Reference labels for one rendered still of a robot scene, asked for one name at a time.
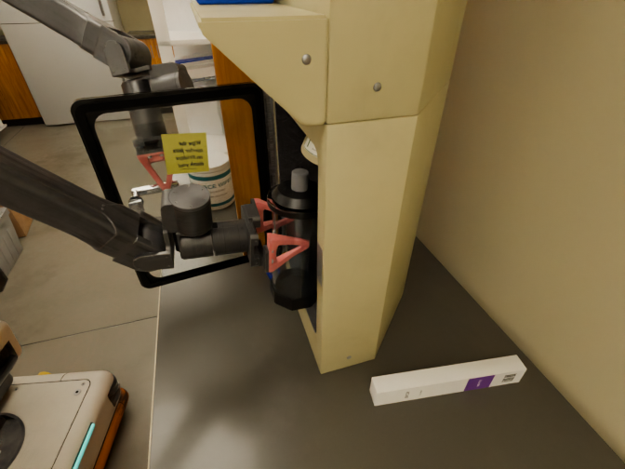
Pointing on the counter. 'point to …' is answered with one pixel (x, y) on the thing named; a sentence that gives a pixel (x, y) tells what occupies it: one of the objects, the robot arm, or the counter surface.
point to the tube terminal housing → (374, 160)
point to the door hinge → (272, 139)
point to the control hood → (274, 51)
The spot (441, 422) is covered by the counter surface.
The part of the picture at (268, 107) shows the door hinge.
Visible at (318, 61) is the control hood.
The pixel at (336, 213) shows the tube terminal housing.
